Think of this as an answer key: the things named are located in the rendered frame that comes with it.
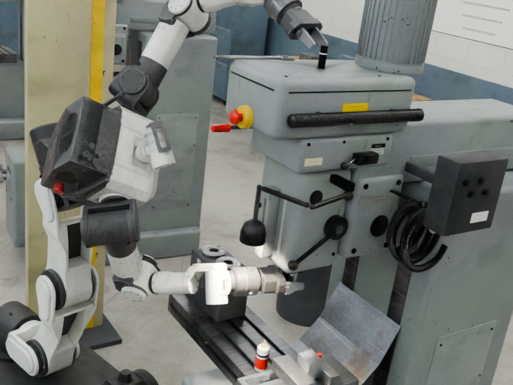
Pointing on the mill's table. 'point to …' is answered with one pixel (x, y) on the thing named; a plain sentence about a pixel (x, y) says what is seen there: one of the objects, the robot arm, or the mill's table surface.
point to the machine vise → (328, 374)
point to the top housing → (314, 95)
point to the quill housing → (303, 215)
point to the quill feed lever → (336, 224)
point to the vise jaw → (291, 371)
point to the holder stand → (213, 253)
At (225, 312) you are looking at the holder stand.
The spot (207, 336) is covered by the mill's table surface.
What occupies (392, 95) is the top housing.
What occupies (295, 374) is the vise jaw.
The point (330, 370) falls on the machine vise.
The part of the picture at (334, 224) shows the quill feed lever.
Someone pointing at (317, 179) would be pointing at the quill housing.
